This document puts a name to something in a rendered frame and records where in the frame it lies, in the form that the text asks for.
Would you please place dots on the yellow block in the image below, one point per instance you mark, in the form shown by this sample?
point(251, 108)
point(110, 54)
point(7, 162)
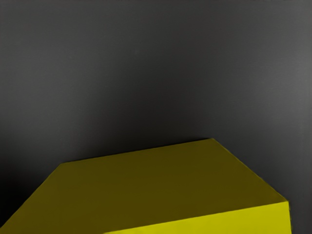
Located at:
point(151, 190)

